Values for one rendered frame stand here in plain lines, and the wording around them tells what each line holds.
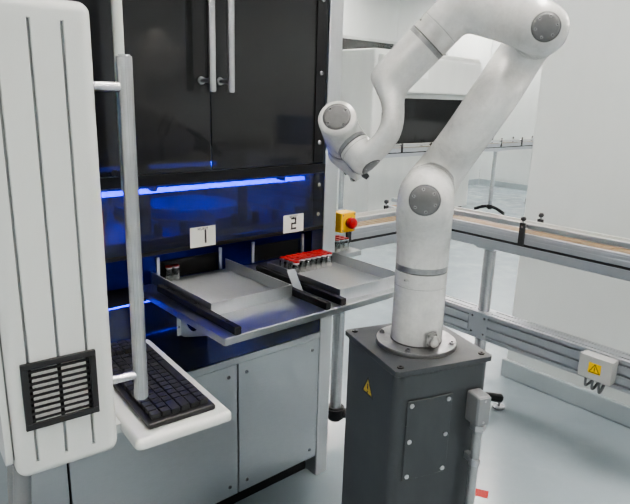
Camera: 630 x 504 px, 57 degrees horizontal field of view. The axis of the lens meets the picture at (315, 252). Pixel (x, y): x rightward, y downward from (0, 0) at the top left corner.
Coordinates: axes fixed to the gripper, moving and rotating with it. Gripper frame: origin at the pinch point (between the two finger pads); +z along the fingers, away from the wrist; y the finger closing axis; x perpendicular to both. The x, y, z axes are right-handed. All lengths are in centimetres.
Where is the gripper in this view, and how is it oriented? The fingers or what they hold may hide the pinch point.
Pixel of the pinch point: (351, 170)
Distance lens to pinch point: 158.3
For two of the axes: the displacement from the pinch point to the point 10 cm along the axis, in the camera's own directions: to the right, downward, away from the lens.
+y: 7.4, 6.2, -2.8
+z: 1.7, 2.4, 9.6
